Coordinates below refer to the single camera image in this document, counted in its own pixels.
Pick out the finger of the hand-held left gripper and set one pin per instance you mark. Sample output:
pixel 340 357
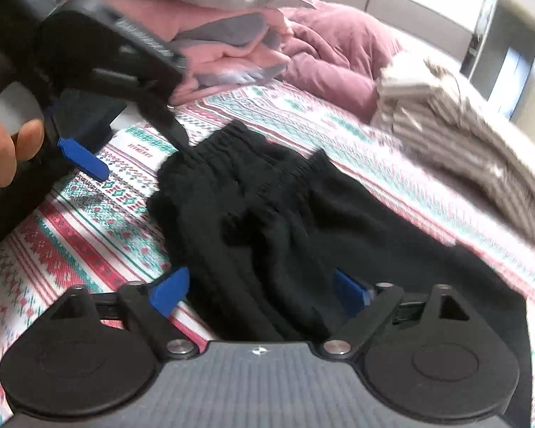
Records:
pixel 165 120
pixel 82 158

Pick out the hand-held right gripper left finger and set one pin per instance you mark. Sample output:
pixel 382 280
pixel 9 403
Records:
pixel 171 292

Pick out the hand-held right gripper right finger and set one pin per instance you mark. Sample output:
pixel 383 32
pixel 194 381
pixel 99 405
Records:
pixel 350 292

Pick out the black pants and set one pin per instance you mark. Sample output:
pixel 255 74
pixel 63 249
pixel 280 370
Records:
pixel 272 232

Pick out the person's left hand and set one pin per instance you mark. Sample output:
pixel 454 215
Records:
pixel 4 156

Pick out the patterned bed sheet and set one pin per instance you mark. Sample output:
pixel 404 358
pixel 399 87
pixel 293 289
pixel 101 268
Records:
pixel 71 240

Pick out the pink and grey folded quilt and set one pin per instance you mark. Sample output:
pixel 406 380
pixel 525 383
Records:
pixel 232 49

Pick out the dusty pink plush blanket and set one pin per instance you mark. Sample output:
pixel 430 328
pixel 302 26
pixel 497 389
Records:
pixel 339 53

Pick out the beige striped folded blanket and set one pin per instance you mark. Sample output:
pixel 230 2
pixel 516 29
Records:
pixel 463 129

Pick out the cream door frame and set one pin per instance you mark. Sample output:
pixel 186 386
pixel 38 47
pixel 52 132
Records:
pixel 512 58

